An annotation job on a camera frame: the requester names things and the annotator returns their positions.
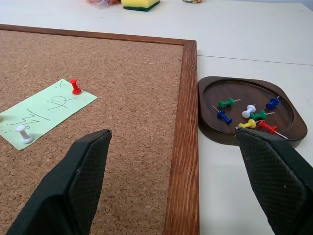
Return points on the blue push pin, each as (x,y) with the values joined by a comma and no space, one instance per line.
(272,103)
(224,117)

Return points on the white push pin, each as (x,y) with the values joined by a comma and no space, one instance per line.
(23,134)
(248,111)

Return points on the wood-framed cork board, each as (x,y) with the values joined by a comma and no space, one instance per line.
(110,102)

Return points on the clear bag of snacks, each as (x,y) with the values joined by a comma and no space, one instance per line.
(100,2)

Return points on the jar of colourful items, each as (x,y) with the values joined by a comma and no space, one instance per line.
(192,1)

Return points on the yellow push pin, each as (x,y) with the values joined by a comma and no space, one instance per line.
(247,124)

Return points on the dark wooden tray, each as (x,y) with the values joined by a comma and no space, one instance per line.
(244,93)

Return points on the red push pin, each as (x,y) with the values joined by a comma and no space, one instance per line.
(267,127)
(75,86)

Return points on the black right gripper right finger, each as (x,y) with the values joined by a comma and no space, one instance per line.
(276,181)

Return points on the light green paper note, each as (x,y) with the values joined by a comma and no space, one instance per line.
(46,110)

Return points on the green push pin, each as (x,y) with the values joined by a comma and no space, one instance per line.
(226,102)
(258,115)

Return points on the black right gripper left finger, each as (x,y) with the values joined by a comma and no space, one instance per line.
(73,186)

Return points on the yellow green sponge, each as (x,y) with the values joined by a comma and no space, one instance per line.
(140,4)

